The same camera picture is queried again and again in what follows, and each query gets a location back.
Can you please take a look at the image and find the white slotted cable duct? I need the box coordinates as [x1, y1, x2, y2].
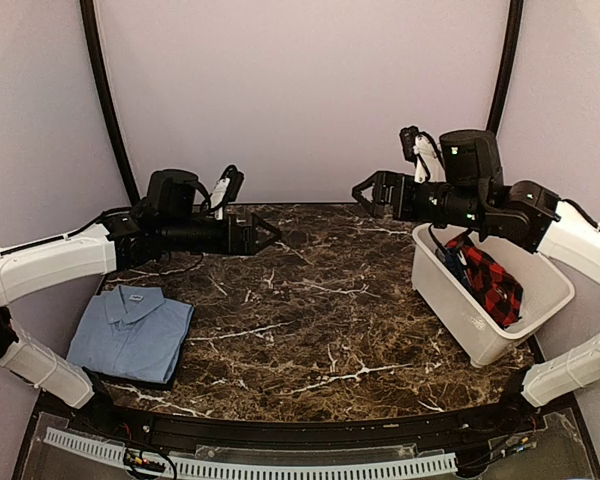
[43, 428, 458, 479]

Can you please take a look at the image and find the white plastic bin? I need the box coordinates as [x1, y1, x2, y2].
[411, 224, 575, 368]

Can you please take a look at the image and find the clear acrylic plate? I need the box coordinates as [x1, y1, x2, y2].
[480, 408, 600, 479]
[11, 411, 131, 480]

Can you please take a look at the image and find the right clear acrylic plate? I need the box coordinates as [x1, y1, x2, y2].
[480, 408, 600, 479]

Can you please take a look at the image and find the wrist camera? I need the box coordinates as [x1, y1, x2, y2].
[210, 165, 244, 220]
[399, 126, 446, 183]

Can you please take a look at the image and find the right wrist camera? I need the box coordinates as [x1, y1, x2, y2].
[399, 126, 446, 183]

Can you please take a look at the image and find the folded light blue shirt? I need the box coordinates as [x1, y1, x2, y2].
[67, 285, 195, 385]

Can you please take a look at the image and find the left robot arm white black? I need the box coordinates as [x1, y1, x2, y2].
[0, 165, 281, 436]

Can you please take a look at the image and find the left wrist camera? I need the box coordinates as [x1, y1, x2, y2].
[210, 165, 244, 220]

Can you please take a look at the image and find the left clear acrylic plate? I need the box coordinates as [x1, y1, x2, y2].
[11, 411, 131, 480]

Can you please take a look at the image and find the black curved front rail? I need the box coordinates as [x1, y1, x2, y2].
[32, 387, 581, 454]

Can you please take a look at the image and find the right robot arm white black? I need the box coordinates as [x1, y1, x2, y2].
[352, 129, 600, 434]

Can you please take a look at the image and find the blue shirt in bin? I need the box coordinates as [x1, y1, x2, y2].
[436, 249, 472, 291]

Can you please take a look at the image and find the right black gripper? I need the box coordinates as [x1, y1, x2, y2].
[353, 168, 487, 230]

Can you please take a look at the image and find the red black plaid shirt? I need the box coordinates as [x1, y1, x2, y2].
[443, 233, 524, 329]

